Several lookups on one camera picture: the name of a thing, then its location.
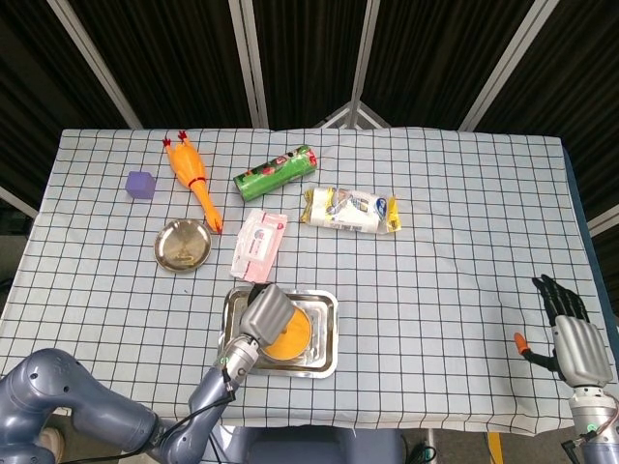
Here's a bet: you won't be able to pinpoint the round steel plate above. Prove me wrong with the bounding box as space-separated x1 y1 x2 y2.
153 217 213 275

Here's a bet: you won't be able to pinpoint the beige shoe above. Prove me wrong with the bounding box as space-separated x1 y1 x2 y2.
36 427 67 463

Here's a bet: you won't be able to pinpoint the white and yellow snack package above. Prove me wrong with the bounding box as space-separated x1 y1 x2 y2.
299 186 402 235

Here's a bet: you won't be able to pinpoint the pink wet wipes pack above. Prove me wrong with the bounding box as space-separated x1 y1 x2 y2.
229 208 289 284

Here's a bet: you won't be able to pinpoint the black folding screen white frames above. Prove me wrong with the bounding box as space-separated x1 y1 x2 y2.
0 0 619 238

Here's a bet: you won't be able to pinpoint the yellow flat strip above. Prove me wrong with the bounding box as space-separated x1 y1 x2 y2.
486 432 504 464

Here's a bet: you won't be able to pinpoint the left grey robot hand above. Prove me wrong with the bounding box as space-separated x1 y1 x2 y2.
237 283 295 348

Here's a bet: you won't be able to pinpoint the orange rubber chicken toy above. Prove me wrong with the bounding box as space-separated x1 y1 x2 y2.
162 130 224 236

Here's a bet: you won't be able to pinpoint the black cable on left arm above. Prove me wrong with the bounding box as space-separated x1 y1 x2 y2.
72 366 238 464

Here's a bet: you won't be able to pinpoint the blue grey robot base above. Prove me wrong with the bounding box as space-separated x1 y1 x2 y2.
192 424 405 464

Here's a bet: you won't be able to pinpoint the purple foam cube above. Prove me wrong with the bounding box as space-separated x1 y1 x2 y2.
125 170 157 202

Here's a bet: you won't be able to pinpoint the rectangular steel tray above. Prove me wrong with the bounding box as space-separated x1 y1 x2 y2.
217 285 339 380

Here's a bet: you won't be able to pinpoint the checked light blue tablecloth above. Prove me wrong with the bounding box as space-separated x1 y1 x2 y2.
0 126 619 434

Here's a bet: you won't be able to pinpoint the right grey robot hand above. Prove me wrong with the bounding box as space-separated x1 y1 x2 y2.
514 274 614 388

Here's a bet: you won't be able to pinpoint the green chips can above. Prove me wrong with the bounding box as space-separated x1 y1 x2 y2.
232 144 320 202

